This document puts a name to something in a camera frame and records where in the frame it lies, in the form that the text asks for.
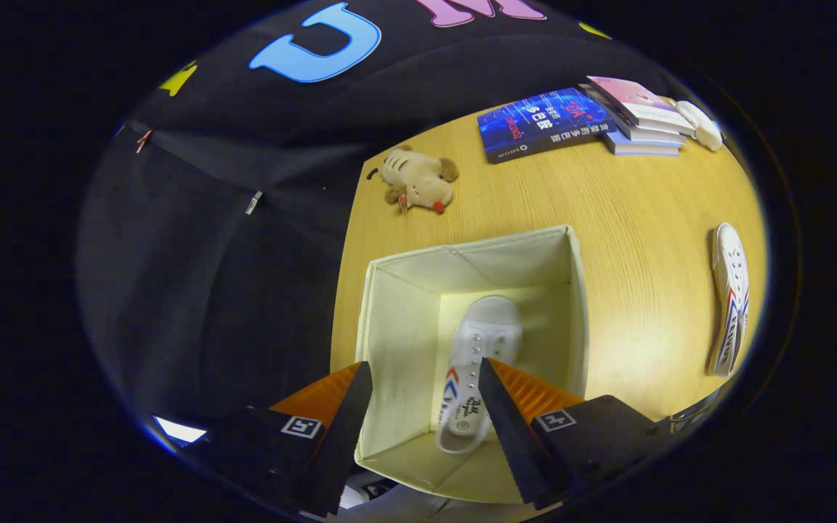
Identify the dark blue book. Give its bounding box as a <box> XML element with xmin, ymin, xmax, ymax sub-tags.
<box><xmin>477</xmin><ymin>87</ymin><xmax>619</xmax><ymax>165</ymax></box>

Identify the grey spine book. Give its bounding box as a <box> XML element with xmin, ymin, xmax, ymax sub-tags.
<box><xmin>578</xmin><ymin>84</ymin><xmax>688</xmax><ymax>145</ymax></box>

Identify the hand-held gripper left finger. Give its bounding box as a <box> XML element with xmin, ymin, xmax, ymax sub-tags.
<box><xmin>201</xmin><ymin>361</ymin><xmax>374</xmax><ymax>518</ymax></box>

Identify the beige striped plush tiger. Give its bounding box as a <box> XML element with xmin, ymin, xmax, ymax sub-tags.
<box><xmin>368</xmin><ymin>144</ymin><xmax>461</xmax><ymax>215</ymax></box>

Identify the cream fabric storage box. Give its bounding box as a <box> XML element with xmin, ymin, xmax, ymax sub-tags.
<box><xmin>353</xmin><ymin>224</ymin><xmax>591</xmax><ymax>506</ymax></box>

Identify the laptop screen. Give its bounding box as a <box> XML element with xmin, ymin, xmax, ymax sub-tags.
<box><xmin>153</xmin><ymin>415</ymin><xmax>207</xmax><ymax>445</ymax></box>

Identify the white plush toy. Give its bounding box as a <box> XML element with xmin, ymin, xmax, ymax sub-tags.
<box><xmin>673</xmin><ymin>100</ymin><xmax>724</xmax><ymax>153</ymax></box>

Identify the light blue book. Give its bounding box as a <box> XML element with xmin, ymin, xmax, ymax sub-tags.
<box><xmin>600</xmin><ymin>127</ymin><xmax>683</xmax><ymax>158</ymax></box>

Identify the white canvas shoe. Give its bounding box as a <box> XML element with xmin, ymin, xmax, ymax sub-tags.
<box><xmin>434</xmin><ymin>294</ymin><xmax>523</xmax><ymax>455</ymax></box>
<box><xmin>705</xmin><ymin>222</ymin><xmax>751</xmax><ymax>378</ymax></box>

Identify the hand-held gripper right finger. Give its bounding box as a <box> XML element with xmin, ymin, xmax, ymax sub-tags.
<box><xmin>477</xmin><ymin>356</ymin><xmax>670</xmax><ymax>509</ymax></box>

